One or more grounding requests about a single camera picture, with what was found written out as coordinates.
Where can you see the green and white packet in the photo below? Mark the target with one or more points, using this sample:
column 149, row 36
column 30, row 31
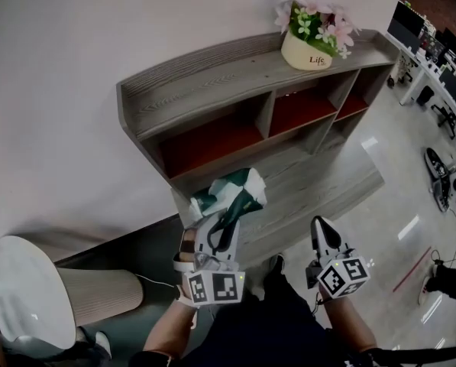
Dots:
column 256, row 184

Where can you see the white table with ribbed base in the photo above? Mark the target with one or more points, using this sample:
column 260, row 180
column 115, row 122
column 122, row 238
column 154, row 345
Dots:
column 25, row 289

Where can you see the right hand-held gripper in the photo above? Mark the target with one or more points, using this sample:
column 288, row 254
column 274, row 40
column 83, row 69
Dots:
column 342, row 277

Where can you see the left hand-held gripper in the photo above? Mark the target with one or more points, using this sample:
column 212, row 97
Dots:
column 216, row 287

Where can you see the grey wooden desk with hutch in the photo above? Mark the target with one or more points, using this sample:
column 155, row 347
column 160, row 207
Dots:
column 296, row 193

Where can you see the person's left forearm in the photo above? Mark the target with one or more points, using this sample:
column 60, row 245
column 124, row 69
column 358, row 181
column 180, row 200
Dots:
column 166, row 331

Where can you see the black office chair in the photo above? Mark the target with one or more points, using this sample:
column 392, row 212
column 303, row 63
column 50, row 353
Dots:
column 449, row 121

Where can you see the person's dark shoe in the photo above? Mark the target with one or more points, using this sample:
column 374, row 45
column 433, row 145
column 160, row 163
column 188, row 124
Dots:
column 275, row 267

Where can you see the black waste bin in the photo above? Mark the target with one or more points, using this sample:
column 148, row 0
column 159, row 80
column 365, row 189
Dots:
column 425, row 96

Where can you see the black and white floor device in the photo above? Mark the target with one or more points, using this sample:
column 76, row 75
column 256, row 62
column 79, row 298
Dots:
column 441, row 182

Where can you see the person's left hand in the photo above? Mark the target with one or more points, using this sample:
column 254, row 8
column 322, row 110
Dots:
column 186, row 247

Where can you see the white office desk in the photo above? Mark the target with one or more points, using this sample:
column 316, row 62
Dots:
column 430, row 71

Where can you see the person's right forearm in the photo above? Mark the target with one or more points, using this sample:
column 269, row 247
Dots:
column 346, row 319

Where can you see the person's dark navy clothing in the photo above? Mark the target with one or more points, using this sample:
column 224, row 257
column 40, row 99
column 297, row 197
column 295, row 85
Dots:
column 258, row 331

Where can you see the cream pot of pink flowers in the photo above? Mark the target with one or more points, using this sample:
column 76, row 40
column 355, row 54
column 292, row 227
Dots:
column 304, row 54

